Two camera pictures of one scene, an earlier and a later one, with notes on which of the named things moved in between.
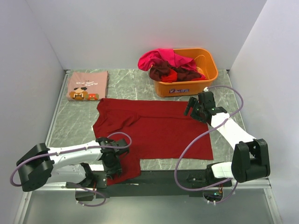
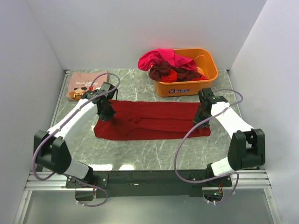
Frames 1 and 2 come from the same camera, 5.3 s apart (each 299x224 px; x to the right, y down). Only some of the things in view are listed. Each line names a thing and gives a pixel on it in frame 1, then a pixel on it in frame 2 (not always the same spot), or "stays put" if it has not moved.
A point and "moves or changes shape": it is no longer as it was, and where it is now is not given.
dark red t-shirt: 158,129 moves or changes shape
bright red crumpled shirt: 172,77 stays put
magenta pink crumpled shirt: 148,58 stays put
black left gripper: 116,169 → 104,117
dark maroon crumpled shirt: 160,68 stays put
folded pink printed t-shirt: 87,86 stays put
